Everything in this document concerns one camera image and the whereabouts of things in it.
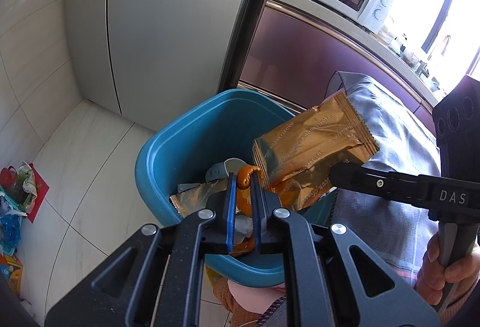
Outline orange peel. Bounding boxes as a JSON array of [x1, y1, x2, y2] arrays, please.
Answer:
[[229, 165, 263, 256]]

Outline blue dotted paper cup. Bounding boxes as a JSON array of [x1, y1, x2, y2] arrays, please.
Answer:
[[204, 157, 249, 183]]

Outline person's right forearm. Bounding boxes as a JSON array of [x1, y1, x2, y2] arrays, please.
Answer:
[[444, 280, 480, 314]]

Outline grey refrigerator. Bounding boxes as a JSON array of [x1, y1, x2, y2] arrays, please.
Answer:
[[64, 0, 271, 118]]

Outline red paper sheet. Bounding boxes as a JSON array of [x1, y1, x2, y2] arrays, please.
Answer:
[[22, 162, 50, 224]]

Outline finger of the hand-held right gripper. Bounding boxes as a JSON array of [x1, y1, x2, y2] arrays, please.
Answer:
[[328, 162, 430, 206]]

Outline red bag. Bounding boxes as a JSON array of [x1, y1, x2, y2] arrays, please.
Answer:
[[0, 166, 23, 200]]

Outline person's pink sweater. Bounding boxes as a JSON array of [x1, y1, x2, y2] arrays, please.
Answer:
[[214, 276, 297, 327]]

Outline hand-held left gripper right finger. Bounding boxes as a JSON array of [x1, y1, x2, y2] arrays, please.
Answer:
[[249, 173, 441, 327]]

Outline person's right hand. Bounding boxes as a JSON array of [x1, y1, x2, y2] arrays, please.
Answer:
[[415, 233, 480, 309]]

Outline white tissue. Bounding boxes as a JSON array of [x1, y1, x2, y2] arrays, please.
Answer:
[[234, 216, 256, 241]]

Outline blue mesh bag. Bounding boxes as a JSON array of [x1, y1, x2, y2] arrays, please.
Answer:
[[0, 199, 29, 256]]

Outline purple base cabinets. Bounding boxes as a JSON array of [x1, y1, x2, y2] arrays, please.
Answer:
[[238, 0, 437, 118]]

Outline blue trash bin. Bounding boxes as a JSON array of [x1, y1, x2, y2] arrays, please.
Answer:
[[135, 88, 338, 288]]

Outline colourful cardboard box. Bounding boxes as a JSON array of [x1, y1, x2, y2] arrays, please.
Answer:
[[0, 254, 25, 296]]

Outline golden snack wrapper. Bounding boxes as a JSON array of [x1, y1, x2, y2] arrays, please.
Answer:
[[252, 90, 380, 209], [169, 177, 233, 217]]

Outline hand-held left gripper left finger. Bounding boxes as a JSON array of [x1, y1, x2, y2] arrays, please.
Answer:
[[45, 171, 239, 327]]

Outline checkered grey tablecloth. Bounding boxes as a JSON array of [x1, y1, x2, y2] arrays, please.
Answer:
[[326, 70, 443, 288]]

